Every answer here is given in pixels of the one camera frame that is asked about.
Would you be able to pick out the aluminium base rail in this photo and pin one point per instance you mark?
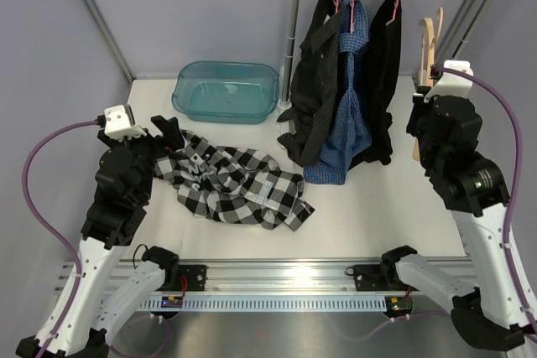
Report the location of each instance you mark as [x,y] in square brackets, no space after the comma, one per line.
[285,286]

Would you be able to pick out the black white checkered shirt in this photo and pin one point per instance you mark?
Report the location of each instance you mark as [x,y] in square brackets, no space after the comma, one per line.
[241,186]

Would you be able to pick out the right aluminium frame post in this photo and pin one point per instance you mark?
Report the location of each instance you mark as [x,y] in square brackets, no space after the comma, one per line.
[460,29]

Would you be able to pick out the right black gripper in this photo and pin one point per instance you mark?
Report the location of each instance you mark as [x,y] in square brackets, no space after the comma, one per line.
[419,107]

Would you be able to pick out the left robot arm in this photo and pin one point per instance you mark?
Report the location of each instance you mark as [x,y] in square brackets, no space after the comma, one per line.
[82,324]

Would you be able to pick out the left aluminium frame post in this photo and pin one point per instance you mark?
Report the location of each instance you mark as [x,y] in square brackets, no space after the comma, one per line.
[109,40]

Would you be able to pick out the blue checkered shirt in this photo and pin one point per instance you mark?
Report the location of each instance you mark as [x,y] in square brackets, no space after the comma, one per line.
[350,133]

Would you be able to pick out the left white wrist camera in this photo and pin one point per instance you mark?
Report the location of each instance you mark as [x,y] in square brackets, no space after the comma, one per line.
[118,123]

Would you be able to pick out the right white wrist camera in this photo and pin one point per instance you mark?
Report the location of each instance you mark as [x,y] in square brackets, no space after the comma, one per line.
[448,84]

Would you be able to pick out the wooden hanger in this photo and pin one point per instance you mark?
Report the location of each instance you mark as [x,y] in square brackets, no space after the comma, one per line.
[431,31]

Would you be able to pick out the black pinstripe shirt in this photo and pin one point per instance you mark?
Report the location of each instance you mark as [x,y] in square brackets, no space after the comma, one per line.
[314,86]

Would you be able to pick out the plain black shirt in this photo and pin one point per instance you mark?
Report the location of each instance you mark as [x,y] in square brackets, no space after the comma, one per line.
[380,72]

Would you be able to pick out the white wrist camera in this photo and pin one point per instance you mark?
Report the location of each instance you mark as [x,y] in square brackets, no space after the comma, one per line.
[448,84]
[118,123]

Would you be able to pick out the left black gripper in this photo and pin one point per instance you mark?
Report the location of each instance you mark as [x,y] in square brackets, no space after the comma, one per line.
[172,137]

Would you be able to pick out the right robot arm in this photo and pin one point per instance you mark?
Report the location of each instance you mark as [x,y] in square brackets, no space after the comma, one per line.
[487,314]

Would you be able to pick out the aluminium frame post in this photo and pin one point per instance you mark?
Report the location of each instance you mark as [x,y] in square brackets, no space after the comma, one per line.
[460,29]
[109,40]

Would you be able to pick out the teal plastic basin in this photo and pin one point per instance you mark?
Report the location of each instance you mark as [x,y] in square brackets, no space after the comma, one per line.
[226,92]

